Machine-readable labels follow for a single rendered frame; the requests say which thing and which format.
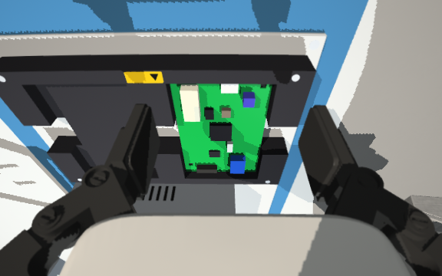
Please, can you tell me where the green circuit board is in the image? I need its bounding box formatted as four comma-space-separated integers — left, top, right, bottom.
170, 84, 272, 173

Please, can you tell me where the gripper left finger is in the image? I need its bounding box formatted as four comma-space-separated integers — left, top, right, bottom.
0, 103, 160, 276

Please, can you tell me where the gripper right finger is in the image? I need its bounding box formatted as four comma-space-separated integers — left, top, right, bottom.
298, 105, 442, 276

